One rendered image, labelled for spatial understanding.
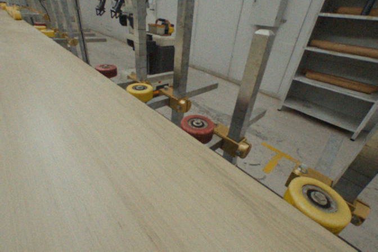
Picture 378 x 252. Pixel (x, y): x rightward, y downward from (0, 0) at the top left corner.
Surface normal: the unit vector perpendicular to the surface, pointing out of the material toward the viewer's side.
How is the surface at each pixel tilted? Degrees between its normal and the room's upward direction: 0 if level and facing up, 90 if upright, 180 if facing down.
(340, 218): 0
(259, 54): 90
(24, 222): 0
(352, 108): 90
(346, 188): 90
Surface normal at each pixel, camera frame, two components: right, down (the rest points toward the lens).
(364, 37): -0.71, 0.29
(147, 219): 0.10, -0.87
